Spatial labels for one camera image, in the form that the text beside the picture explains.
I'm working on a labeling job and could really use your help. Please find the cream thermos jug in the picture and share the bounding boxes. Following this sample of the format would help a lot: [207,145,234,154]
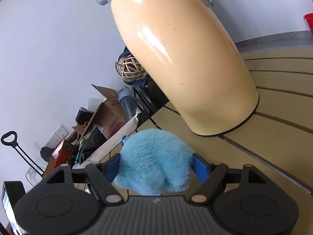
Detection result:
[98,0,259,136]

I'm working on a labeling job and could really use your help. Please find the dark blue bag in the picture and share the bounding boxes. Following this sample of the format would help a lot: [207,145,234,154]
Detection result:
[117,46,132,64]

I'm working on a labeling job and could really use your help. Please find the black suitcase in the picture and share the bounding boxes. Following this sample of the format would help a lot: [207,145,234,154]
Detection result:
[131,80,169,119]

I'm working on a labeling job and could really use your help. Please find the red plastic bucket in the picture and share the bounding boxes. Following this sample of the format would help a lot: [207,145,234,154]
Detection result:
[303,12,313,32]

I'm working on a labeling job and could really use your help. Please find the white wall socket strip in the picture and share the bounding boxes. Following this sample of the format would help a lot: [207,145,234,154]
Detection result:
[45,125,68,149]

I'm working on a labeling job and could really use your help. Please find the light blue fluffy cloth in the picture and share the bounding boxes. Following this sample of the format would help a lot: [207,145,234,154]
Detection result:
[113,129,194,196]

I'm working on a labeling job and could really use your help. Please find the open brown cardboard box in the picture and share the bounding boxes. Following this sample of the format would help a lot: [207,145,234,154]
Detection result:
[72,84,125,139]

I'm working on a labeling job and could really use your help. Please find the clear water bottle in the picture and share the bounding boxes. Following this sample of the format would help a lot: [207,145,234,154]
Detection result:
[118,87,137,123]

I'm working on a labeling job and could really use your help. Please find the woven rattan ball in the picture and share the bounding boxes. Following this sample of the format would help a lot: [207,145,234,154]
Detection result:
[115,54,147,84]

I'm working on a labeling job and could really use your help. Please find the tan folding camping table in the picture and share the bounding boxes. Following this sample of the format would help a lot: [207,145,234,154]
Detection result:
[70,46,313,201]

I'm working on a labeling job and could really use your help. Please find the orange cardboard box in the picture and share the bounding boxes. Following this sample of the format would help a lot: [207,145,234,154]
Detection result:
[52,139,74,170]

